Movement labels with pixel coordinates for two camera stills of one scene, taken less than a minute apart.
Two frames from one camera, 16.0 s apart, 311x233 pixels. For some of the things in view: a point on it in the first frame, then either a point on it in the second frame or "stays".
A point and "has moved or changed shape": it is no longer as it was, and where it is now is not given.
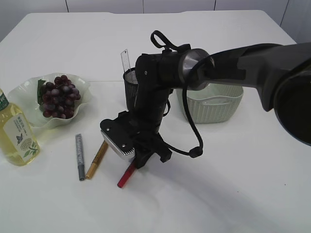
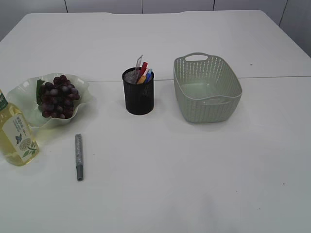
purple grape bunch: (58, 98) stays
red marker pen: (127, 174) has moved or changed shape
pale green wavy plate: (23, 96) stays
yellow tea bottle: (19, 143) stays
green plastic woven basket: (214, 103) stays
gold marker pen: (97, 159) has moved or changed shape
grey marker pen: (80, 159) stays
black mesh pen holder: (131, 82) stays
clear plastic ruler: (125, 59) has moved or changed shape
